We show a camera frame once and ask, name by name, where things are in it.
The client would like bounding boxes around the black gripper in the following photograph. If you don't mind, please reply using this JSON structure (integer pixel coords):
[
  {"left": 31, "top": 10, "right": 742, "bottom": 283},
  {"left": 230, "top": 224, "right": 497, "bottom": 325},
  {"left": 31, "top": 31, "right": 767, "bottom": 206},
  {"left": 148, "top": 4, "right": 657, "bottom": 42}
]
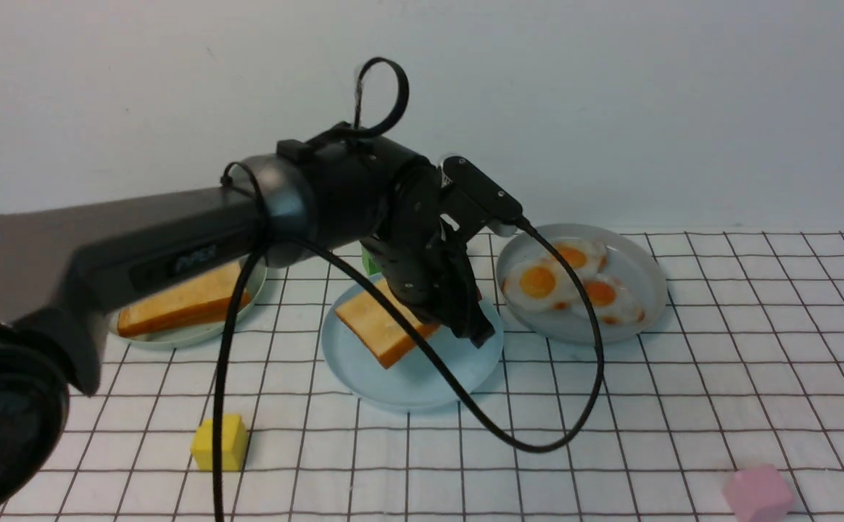
[{"left": 373, "top": 170, "right": 495, "bottom": 349}]

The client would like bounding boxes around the toast slice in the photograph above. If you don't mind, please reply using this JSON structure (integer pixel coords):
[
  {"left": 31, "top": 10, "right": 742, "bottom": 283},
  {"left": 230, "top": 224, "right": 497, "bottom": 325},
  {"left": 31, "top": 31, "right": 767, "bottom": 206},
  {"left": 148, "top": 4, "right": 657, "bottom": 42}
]
[
  {"left": 116, "top": 262, "right": 241, "bottom": 338},
  {"left": 322, "top": 276, "right": 479, "bottom": 376}
]

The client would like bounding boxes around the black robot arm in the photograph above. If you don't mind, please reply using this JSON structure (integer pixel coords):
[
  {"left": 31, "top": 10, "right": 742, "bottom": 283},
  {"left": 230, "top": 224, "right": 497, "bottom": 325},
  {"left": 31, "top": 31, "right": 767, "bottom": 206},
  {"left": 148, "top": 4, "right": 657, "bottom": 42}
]
[{"left": 0, "top": 126, "right": 495, "bottom": 505}]

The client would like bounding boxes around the light blue plate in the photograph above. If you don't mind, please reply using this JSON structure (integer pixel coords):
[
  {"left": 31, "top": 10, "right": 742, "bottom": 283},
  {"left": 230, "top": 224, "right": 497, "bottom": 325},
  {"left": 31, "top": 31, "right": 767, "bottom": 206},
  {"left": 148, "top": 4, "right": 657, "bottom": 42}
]
[{"left": 320, "top": 282, "right": 504, "bottom": 413}]

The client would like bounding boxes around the green cube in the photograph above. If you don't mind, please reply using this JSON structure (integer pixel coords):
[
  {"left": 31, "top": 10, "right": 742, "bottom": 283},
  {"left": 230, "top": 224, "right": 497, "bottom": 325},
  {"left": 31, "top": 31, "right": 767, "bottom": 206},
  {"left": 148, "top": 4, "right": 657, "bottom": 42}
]
[{"left": 361, "top": 244, "right": 380, "bottom": 276}]

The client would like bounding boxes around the grey plate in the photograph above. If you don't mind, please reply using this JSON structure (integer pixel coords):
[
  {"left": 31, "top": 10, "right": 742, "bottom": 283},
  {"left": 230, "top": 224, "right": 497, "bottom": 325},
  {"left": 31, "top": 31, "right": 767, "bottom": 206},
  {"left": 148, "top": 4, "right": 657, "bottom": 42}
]
[{"left": 509, "top": 223, "right": 668, "bottom": 346}]

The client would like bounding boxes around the yellow cube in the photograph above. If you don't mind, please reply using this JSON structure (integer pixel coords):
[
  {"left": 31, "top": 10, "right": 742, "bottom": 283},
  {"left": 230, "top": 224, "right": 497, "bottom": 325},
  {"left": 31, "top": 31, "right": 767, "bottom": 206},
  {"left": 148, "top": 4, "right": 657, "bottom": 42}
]
[{"left": 190, "top": 413, "right": 249, "bottom": 472}]

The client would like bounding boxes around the checkered white tablecloth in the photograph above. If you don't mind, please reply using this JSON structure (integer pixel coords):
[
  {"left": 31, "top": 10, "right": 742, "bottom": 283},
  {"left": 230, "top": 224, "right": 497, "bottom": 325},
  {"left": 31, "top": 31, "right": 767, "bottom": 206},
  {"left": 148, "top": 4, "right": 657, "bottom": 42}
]
[{"left": 0, "top": 232, "right": 844, "bottom": 522}]

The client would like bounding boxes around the pink cube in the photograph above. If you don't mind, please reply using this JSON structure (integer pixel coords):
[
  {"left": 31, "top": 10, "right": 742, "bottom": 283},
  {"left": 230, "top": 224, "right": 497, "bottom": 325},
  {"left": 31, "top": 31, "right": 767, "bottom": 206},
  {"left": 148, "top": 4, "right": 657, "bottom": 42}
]
[{"left": 721, "top": 465, "right": 796, "bottom": 521}]

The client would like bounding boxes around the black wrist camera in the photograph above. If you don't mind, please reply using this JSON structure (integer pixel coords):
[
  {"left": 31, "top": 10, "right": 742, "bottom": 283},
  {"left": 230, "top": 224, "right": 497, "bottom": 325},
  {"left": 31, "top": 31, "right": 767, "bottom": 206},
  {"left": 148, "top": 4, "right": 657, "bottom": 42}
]
[{"left": 439, "top": 155, "right": 524, "bottom": 241}]

